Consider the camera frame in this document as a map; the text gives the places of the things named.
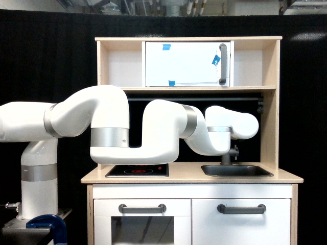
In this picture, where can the grey toy faucet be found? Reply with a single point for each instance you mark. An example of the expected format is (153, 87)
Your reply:
(226, 158)

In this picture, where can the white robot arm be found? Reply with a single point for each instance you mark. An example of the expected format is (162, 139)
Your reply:
(105, 110)

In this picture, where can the black toy stovetop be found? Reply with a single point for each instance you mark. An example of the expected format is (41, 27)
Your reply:
(158, 170)

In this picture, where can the white microwave door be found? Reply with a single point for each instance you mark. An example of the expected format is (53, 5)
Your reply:
(172, 64)

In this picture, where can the grey sink basin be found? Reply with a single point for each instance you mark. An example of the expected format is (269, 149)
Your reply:
(235, 171)

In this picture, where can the white oven door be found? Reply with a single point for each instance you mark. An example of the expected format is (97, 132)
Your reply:
(171, 227)

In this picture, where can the wooden toy kitchen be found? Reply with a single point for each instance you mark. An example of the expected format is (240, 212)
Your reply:
(254, 69)

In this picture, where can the white cabinet door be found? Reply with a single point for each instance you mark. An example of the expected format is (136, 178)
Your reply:
(212, 227)

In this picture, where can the blue C-clamp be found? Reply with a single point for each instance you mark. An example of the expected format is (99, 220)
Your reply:
(54, 222)

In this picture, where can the grey oven door handle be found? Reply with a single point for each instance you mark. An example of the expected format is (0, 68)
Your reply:
(124, 209)

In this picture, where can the grey microwave handle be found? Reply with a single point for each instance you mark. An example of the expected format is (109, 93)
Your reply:
(223, 78)

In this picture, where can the grey cabinet door handle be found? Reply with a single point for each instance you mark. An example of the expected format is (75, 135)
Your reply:
(260, 209)

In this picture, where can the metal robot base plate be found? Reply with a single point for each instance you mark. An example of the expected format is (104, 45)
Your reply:
(18, 224)

